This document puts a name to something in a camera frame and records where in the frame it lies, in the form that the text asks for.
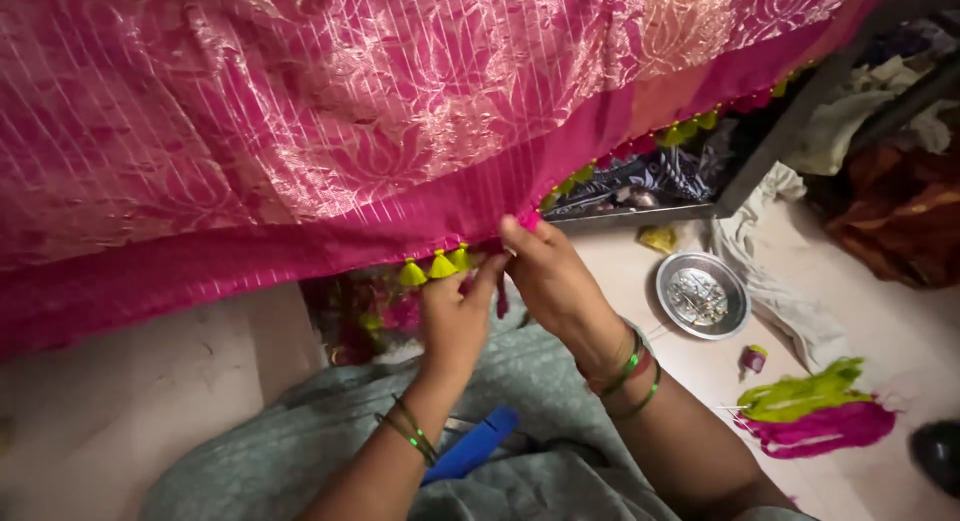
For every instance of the person's right hand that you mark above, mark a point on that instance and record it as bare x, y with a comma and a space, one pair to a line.
559, 288

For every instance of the person's left hand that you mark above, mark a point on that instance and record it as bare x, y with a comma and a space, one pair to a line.
454, 322

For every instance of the pink gold patterned saree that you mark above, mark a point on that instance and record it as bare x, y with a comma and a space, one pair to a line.
300, 130

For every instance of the yellow-green tassel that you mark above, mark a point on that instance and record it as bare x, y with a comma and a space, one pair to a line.
460, 258
441, 266
412, 273

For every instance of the heap of pink green thread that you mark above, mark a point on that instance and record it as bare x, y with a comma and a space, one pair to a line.
360, 311

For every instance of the thin green bangle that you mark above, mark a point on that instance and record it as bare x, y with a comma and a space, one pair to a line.
401, 433
420, 435
651, 397
628, 367

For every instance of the yellow wrapper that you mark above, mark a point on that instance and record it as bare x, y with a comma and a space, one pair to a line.
658, 239

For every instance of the red bangle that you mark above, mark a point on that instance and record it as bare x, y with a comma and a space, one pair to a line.
637, 367

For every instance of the grey-green patterned garment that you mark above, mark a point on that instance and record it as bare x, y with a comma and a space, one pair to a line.
540, 401

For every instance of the blue plastic tool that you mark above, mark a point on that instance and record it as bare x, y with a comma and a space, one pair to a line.
472, 446

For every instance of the steel plate with pins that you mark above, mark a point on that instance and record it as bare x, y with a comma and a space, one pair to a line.
703, 296

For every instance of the blue patterned cloth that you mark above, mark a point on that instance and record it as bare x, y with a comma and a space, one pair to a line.
660, 176

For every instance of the row of yellow and pink tassels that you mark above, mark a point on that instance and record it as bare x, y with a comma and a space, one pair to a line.
675, 134

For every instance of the small pink thread spool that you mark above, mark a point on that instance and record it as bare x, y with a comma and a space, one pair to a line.
754, 359

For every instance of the steel needle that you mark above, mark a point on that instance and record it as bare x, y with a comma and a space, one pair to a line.
735, 416

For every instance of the white cloth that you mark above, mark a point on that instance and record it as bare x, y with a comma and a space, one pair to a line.
780, 296

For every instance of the yellow-green thread bundle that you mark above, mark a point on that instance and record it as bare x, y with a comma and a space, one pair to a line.
802, 393

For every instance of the pink thread bundle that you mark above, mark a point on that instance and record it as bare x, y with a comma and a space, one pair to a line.
825, 429

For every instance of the heap of clothes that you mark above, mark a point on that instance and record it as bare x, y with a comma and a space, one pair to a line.
892, 191

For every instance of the black round object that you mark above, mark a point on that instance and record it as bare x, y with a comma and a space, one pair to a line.
939, 457

